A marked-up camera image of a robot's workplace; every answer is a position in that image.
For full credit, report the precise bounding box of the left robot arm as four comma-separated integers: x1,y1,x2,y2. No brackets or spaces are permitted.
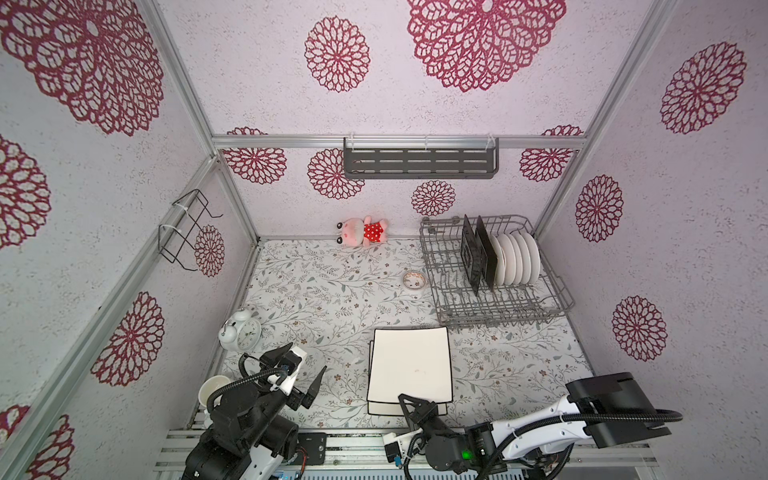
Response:
181,343,327,479

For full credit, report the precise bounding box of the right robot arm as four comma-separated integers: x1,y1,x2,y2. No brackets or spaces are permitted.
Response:
383,372,683,479

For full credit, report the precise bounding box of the white alarm clock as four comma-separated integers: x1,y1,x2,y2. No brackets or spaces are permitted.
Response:
218,309,262,353

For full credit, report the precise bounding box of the white cup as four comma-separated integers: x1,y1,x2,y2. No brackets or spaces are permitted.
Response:
198,375,232,420

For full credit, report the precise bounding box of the tape roll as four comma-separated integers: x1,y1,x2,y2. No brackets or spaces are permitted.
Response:
402,270,427,291

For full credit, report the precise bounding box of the pink plush toy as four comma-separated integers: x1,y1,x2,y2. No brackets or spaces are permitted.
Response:
336,216,389,247

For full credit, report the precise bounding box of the front black square plate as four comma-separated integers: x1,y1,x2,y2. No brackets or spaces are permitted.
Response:
460,216,485,295

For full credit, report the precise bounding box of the black square plate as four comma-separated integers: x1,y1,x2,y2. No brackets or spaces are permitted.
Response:
460,216,485,295
475,216,498,290

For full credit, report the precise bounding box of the round white plate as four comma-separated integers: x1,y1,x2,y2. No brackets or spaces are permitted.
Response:
522,231,541,284
497,233,517,285
517,233,532,284
490,236,506,287
508,234,524,285

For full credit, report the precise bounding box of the rear black square plate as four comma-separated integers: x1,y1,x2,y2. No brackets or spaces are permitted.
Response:
475,216,498,290

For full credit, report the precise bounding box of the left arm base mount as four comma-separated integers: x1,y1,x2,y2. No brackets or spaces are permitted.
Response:
287,432,328,466

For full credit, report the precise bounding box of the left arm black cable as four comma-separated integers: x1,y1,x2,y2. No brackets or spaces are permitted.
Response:
206,352,289,421

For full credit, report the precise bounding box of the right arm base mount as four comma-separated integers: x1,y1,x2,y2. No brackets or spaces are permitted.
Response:
521,446,573,479

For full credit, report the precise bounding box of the grey wire dish rack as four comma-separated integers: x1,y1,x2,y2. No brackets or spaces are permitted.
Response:
419,215,575,328

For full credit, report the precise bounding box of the black wire wall rack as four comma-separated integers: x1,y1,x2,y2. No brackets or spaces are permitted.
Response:
156,188,223,272

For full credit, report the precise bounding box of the grey wall shelf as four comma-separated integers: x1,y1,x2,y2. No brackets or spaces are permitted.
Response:
342,138,499,180

